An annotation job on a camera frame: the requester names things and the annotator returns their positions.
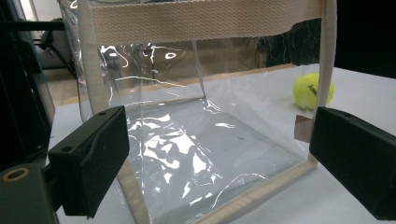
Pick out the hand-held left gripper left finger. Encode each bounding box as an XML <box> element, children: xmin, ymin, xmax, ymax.
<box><xmin>47</xmin><ymin>105</ymin><xmax>131</xmax><ymax>219</ymax></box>

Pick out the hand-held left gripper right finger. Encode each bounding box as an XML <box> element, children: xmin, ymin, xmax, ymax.
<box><xmin>309</xmin><ymin>105</ymin><xmax>396</xmax><ymax>221</ymax></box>

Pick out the yellow tennis ball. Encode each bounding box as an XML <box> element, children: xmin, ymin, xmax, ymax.
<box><xmin>292</xmin><ymin>73</ymin><xmax>336</xmax><ymax>111</ymax></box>

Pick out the transparent bag with beige trim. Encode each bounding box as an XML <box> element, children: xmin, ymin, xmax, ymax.
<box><xmin>57</xmin><ymin>0</ymin><xmax>339</xmax><ymax>224</ymax></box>

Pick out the black metal stand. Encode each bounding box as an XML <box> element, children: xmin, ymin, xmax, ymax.
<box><xmin>0</xmin><ymin>0</ymin><xmax>57</xmax><ymax>171</ymax></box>

